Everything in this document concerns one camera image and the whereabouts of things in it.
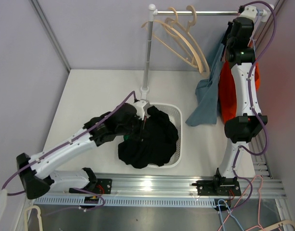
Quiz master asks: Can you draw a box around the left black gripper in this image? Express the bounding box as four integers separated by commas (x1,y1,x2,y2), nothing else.
117,114,151,141

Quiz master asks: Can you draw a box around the black t shirt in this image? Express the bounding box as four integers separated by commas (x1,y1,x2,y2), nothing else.
118,106,179,169

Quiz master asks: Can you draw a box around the beige wooden hanger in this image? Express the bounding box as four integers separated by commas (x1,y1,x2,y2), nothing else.
141,4,192,70
165,5,210,77

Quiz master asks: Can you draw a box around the orange t shirt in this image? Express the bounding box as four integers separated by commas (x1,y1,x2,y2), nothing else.
218,61,261,123

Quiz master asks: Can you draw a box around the blue grey t shirt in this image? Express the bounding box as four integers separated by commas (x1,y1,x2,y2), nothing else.
185,35,225,127

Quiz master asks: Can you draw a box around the blue wire hanger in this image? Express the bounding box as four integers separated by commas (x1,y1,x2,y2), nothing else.
217,199,245,231
249,8,260,57

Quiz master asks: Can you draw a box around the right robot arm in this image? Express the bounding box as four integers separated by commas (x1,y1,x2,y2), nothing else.
212,16,268,195

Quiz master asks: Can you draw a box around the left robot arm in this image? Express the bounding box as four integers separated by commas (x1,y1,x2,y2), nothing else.
16,100,150,200

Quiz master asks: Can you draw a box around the beige hanger bottom left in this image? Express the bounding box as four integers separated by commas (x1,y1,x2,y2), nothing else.
24,205,44,231

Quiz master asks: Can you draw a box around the beige hanger bottom right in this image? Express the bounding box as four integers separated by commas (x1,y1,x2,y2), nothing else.
263,220,295,231

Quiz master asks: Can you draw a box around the white plastic laundry basket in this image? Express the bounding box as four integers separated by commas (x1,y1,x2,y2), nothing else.
140,103,183,168

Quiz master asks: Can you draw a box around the white metal clothes rack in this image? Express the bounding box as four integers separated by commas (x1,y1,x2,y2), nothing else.
140,1,274,100

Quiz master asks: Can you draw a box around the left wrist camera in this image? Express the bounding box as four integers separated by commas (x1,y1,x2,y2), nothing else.
132,100,150,120

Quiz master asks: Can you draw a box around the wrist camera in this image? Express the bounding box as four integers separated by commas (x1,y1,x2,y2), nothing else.
132,100,150,120
238,5,259,21

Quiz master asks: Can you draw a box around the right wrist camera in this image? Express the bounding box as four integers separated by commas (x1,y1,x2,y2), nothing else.
238,5,259,21

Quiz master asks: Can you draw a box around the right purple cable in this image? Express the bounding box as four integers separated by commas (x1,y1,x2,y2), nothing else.
232,1,278,207

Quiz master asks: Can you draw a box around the aluminium rail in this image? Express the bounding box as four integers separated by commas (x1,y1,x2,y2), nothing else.
38,172,287,199

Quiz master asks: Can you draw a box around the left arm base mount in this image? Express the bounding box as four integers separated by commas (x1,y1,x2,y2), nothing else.
67,178,112,194

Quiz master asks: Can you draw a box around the white slotted cable duct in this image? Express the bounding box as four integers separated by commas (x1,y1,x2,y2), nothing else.
34,195,217,208

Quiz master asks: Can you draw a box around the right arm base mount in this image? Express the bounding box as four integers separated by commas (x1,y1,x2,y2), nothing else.
192,175,242,196

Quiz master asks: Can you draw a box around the blue wire hanger on floor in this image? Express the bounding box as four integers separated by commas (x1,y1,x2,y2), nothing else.
217,199,245,231

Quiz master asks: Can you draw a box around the pink wire hanger on floor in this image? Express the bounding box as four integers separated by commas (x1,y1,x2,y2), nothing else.
224,175,264,231

